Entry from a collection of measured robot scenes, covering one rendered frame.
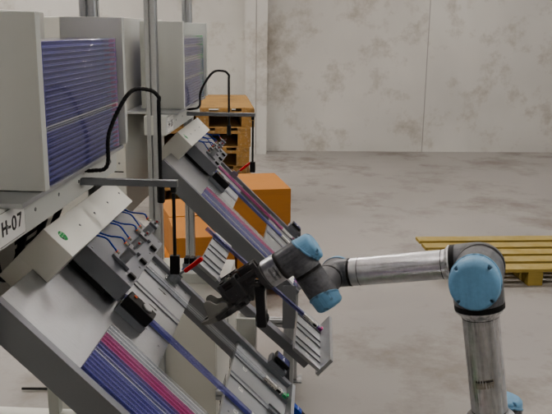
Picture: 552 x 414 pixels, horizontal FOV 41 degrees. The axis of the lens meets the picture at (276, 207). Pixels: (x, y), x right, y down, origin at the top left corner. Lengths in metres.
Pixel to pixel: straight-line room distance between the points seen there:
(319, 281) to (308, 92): 8.75
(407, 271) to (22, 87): 1.03
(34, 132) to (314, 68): 9.22
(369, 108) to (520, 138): 2.25
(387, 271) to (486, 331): 0.30
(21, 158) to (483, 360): 1.10
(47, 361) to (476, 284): 0.93
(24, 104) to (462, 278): 1.00
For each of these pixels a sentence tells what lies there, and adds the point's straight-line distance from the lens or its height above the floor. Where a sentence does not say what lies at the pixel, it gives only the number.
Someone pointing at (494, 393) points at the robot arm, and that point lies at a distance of 1.84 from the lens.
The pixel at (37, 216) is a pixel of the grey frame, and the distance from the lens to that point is 1.49.
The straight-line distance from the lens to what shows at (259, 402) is 1.90.
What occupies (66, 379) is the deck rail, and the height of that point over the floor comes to 1.07.
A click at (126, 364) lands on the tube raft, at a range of 1.53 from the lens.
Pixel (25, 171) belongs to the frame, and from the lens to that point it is 1.42.
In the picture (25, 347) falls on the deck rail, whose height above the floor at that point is 1.13.
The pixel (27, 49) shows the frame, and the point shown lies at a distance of 1.39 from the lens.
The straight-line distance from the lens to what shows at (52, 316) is 1.49.
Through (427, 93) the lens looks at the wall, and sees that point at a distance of 10.80.
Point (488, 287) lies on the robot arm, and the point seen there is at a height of 1.13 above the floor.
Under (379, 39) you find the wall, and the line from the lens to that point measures 10.62.
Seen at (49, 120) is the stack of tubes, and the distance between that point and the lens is 1.46.
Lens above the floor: 1.68
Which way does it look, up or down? 13 degrees down
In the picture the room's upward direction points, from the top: 1 degrees clockwise
